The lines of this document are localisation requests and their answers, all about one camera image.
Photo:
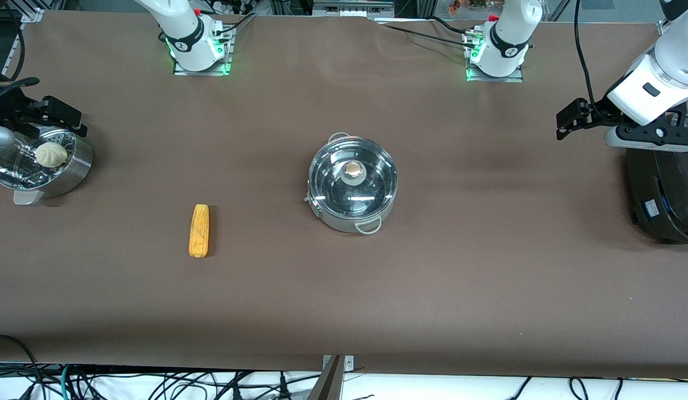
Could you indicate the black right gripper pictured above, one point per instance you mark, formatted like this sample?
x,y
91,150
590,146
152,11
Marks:
x,y
13,107

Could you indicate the yellow corn cob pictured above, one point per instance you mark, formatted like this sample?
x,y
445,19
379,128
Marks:
x,y
199,230

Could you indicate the steel steamer pot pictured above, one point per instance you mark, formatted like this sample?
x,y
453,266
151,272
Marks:
x,y
71,172

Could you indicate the small silver corner bracket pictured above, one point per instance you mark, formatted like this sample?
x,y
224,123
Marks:
x,y
664,28

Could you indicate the brown table cover sheet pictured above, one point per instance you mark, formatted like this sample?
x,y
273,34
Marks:
x,y
344,305

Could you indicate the aluminium frame profile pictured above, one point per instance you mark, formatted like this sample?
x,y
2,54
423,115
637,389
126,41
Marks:
x,y
33,15

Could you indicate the grey metal box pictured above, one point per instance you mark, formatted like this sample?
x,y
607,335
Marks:
x,y
352,6

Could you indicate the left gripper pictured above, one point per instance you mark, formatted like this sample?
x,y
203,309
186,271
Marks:
x,y
598,110

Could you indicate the dark angled support beam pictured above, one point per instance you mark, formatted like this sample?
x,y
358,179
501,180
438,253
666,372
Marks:
x,y
327,386

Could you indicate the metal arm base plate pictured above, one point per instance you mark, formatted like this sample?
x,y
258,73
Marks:
x,y
202,72
494,79

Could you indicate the pale steamed bun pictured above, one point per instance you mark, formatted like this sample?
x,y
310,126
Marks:
x,y
50,155

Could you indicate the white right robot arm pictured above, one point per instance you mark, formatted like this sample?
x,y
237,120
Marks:
x,y
180,28

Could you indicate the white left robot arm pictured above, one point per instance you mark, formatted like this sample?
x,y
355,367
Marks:
x,y
508,33

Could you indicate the metal table edge bracket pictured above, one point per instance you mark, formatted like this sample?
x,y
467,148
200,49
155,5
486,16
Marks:
x,y
348,362

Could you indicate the black rice cooker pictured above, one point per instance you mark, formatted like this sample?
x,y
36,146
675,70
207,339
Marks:
x,y
672,194

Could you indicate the glass lid with round knob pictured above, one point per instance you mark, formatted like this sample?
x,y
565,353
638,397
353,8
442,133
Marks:
x,y
372,189

